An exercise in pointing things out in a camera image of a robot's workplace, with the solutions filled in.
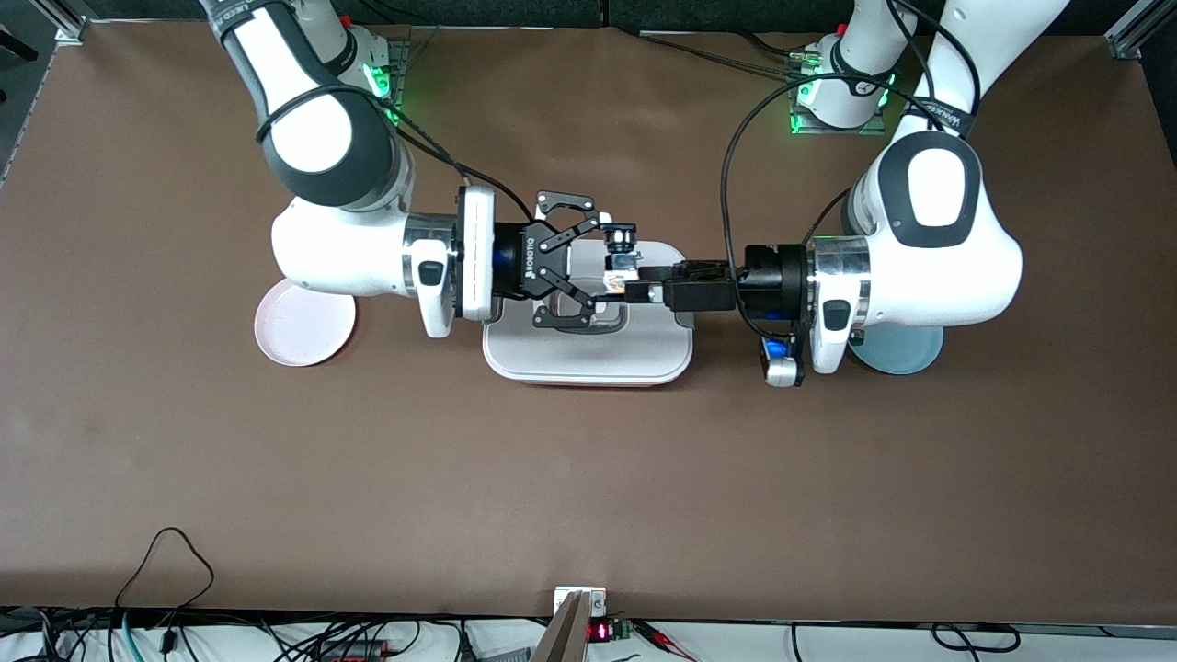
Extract orange and black push-button switch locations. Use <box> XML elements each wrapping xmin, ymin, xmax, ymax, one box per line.
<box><xmin>602</xmin><ymin>223</ymin><xmax>642</xmax><ymax>297</ymax></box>

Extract white box with grey latches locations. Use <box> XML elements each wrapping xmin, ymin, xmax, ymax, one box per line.
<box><xmin>483</xmin><ymin>239</ymin><xmax>694</xmax><ymax>388</ymax></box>

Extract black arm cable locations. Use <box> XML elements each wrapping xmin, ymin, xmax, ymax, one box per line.
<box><xmin>256</xmin><ymin>85</ymin><xmax>536</xmax><ymax>223</ymax></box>
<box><xmin>720</xmin><ymin>0</ymin><xmax>981</xmax><ymax>343</ymax></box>

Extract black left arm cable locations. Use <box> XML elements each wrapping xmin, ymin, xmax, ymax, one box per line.
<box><xmin>720</xmin><ymin>0</ymin><xmax>981</xmax><ymax>343</ymax></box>

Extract coiled black cable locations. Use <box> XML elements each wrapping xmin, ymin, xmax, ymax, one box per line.
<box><xmin>931</xmin><ymin>623</ymin><xmax>1022</xmax><ymax>656</ymax></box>

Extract red and black test leads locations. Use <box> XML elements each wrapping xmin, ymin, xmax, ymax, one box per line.
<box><xmin>634</xmin><ymin>621</ymin><xmax>700</xmax><ymax>662</ymax></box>

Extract light blue round plate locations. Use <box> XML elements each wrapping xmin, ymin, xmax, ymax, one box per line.
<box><xmin>846</xmin><ymin>326</ymin><xmax>944</xmax><ymax>376</ymax></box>

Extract aluminium frame post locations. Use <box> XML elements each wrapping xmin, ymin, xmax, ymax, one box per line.
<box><xmin>1106</xmin><ymin>0</ymin><xmax>1158</xmax><ymax>62</ymax></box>
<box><xmin>41</xmin><ymin>0</ymin><xmax>89</xmax><ymax>43</ymax></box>

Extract small white bracket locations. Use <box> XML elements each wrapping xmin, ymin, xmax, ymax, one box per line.
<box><xmin>554</xmin><ymin>586</ymin><xmax>608</xmax><ymax>615</ymax></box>

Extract orange and black connector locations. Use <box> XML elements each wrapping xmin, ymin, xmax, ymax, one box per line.
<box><xmin>317</xmin><ymin>639</ymin><xmax>392</xmax><ymax>662</ymax></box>

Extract black base cable bundle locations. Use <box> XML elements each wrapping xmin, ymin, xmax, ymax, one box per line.
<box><xmin>634</xmin><ymin>28</ymin><xmax>812</xmax><ymax>80</ymax></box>

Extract looped thin black cable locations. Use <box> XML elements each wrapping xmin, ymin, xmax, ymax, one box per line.
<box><xmin>115</xmin><ymin>527</ymin><xmax>215</xmax><ymax>612</ymax></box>

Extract pink round plate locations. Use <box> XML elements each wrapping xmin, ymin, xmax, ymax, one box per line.
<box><xmin>254</xmin><ymin>280</ymin><xmax>358</xmax><ymax>368</ymax></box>

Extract grey aluminium profile bar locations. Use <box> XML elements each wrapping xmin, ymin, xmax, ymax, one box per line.
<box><xmin>529</xmin><ymin>591</ymin><xmax>594</xmax><ymax>662</ymax></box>

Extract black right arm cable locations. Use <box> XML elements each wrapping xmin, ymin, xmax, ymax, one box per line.
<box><xmin>256</xmin><ymin>85</ymin><xmax>536</xmax><ymax>223</ymax></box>

